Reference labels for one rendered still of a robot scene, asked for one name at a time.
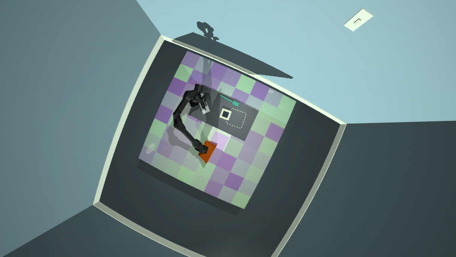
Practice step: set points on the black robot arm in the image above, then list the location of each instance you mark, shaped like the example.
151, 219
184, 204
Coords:
178, 124

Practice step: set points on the pale yellow tile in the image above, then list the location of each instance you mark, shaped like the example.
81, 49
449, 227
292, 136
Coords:
225, 114

